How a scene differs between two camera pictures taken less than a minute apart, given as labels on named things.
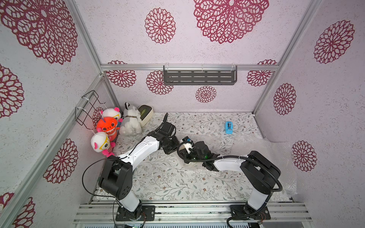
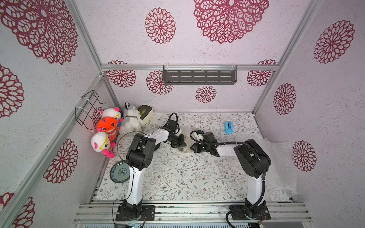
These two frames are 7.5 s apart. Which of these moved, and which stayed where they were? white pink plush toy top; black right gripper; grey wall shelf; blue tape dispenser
Moved: black right gripper
Stayed: white pink plush toy top; grey wall shelf; blue tape dispenser
